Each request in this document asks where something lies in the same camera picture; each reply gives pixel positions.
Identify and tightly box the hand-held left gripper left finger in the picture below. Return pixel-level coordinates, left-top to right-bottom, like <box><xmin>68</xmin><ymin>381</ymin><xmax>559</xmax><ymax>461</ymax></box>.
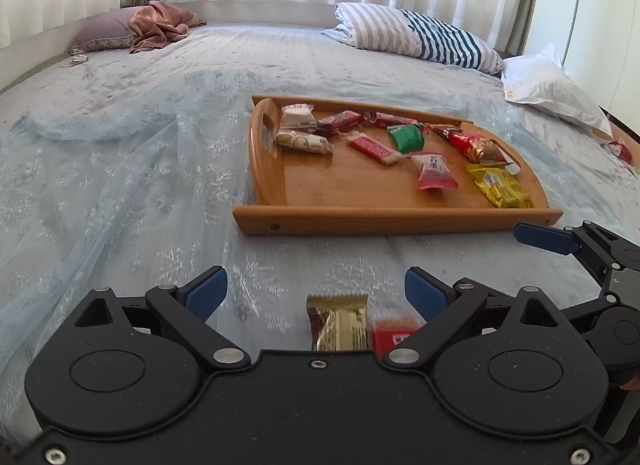
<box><xmin>75</xmin><ymin>266</ymin><xmax>252</xmax><ymax>372</ymax></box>

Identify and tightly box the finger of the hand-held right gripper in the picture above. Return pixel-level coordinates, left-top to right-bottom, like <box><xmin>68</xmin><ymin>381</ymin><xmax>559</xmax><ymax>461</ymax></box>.
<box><xmin>557</xmin><ymin>294</ymin><xmax>620</xmax><ymax>332</ymax></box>
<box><xmin>513</xmin><ymin>221</ymin><xmax>640</xmax><ymax>276</ymax></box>

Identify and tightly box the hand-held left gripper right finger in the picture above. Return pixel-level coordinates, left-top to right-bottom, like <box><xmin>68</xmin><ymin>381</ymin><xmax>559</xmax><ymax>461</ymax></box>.
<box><xmin>381</xmin><ymin>267</ymin><xmax>567</xmax><ymax>374</ymax></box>

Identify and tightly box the orange red snack packet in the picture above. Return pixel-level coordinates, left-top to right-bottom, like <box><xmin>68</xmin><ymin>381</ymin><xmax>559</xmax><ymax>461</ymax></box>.
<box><xmin>369</xmin><ymin>317</ymin><xmax>421</xmax><ymax>359</ymax></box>

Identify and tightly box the yellow snack packet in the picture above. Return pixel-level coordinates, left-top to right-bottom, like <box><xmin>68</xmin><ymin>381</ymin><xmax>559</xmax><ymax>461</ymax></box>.
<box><xmin>466</xmin><ymin>163</ymin><xmax>534</xmax><ymax>210</ymax></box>

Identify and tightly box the red gold snack packet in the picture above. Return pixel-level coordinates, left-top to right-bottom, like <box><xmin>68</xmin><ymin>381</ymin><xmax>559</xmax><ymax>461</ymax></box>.
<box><xmin>427</xmin><ymin>123</ymin><xmax>509</xmax><ymax>164</ymax></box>

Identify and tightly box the pink white snack packet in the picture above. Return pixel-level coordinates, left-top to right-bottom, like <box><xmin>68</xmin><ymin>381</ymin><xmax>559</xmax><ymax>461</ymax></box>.
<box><xmin>409</xmin><ymin>152</ymin><xmax>460</xmax><ymax>192</ymax></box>

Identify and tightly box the wooden serving tray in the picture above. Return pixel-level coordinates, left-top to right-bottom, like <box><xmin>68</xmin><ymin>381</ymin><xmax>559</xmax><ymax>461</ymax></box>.
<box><xmin>232</xmin><ymin>95</ymin><xmax>564</xmax><ymax>237</ymax></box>

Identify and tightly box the red white long snack packet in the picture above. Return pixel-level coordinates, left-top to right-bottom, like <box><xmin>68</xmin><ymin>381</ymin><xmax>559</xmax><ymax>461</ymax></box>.
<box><xmin>339</xmin><ymin>130</ymin><xmax>404</xmax><ymax>166</ymax></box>

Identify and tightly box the green snack packet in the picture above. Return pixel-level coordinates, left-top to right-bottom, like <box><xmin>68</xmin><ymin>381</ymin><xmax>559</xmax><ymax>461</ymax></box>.
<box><xmin>387</xmin><ymin>124</ymin><xmax>426</xmax><ymax>155</ymax></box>

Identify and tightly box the slim red snack packet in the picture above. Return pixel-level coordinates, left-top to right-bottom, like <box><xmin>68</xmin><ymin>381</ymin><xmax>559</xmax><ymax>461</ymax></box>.
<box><xmin>363</xmin><ymin>111</ymin><xmax>426</xmax><ymax>130</ymax></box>

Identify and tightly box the cream snack packet round print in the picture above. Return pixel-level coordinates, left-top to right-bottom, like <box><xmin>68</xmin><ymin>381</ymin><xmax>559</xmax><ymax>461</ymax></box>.
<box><xmin>272</xmin><ymin>128</ymin><xmax>335</xmax><ymax>156</ymax></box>

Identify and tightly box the dark red snack packet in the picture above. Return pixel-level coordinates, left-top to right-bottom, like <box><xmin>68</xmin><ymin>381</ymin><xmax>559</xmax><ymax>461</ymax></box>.
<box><xmin>315</xmin><ymin>110</ymin><xmax>366</xmax><ymax>138</ymax></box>

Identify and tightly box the white snack packet red label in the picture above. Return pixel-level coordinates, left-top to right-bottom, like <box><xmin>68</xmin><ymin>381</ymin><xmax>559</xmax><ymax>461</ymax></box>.
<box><xmin>279</xmin><ymin>103</ymin><xmax>320</xmax><ymax>131</ymax></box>

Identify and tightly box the red packet beside bed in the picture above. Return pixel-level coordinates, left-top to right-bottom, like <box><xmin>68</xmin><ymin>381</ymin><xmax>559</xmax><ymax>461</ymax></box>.
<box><xmin>602</xmin><ymin>139</ymin><xmax>635</xmax><ymax>166</ymax></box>

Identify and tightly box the light blue snowflake tulle cloth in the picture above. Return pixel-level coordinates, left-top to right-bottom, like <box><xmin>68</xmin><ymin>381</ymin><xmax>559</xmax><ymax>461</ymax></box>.
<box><xmin>0</xmin><ymin>61</ymin><xmax>640</xmax><ymax>396</ymax></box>

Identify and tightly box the white plastic bag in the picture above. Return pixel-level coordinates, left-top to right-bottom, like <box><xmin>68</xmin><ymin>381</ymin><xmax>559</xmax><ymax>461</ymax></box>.
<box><xmin>501</xmin><ymin>43</ymin><xmax>615</xmax><ymax>138</ymax></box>

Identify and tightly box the white wardrobe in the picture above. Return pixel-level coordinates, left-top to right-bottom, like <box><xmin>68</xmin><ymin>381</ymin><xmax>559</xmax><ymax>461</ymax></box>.
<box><xmin>522</xmin><ymin>0</ymin><xmax>640</xmax><ymax>136</ymax></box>

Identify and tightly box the grey quilted bed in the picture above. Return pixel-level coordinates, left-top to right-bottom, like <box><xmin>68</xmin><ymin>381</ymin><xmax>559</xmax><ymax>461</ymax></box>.
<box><xmin>0</xmin><ymin>20</ymin><xmax>640</xmax><ymax>448</ymax></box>

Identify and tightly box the striped folded quilt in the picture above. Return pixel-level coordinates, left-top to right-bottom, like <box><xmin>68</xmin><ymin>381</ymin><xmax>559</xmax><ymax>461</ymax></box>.
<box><xmin>320</xmin><ymin>2</ymin><xmax>505</xmax><ymax>76</ymax></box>

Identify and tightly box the pink crumpled cloth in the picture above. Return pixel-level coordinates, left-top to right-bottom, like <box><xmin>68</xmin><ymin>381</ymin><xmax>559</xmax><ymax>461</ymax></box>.
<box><xmin>128</xmin><ymin>0</ymin><xmax>207</xmax><ymax>54</ymax></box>

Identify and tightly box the mauve pillow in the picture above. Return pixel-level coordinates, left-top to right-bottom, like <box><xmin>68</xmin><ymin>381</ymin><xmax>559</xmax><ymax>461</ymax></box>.
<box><xmin>67</xmin><ymin>6</ymin><xmax>151</xmax><ymax>54</ymax></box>

